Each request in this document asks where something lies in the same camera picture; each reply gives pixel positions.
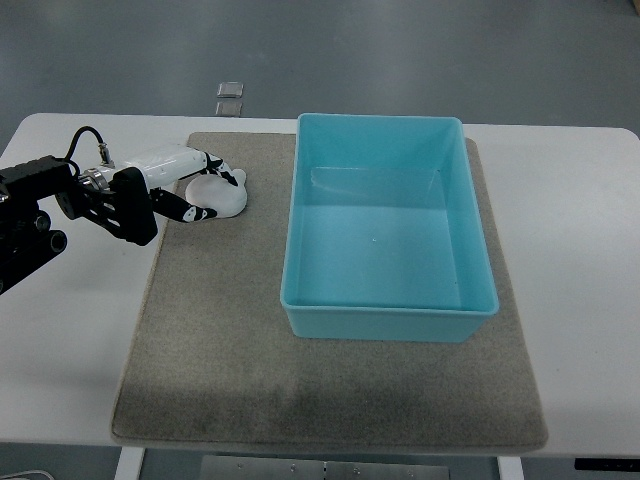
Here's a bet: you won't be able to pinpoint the lower floor metal plate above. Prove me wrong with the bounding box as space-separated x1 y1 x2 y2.
215 100 243 117

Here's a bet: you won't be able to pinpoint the metal table base plate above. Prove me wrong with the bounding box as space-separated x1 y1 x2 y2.
199 455 450 480

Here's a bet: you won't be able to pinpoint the blue plastic box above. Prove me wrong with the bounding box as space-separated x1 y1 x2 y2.
280 113 500 343

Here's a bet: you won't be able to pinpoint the floor metal plate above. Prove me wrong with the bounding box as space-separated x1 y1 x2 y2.
217 81 244 98
215 100 243 117

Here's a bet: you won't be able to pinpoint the white plush toy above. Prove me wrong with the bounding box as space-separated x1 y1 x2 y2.
185 169 248 218

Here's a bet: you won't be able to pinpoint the grey felt mat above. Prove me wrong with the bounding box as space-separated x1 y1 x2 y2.
111 132 548 453

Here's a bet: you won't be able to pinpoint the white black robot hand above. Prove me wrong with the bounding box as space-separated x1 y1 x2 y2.
77 144 241 247

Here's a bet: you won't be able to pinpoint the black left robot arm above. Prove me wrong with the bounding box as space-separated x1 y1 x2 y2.
1 126 248 291

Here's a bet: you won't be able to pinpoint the black table control panel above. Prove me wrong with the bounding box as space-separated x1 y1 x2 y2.
574 458 640 472

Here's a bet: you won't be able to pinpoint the upper floor metal plate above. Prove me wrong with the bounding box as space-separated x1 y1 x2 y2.
217 81 244 98

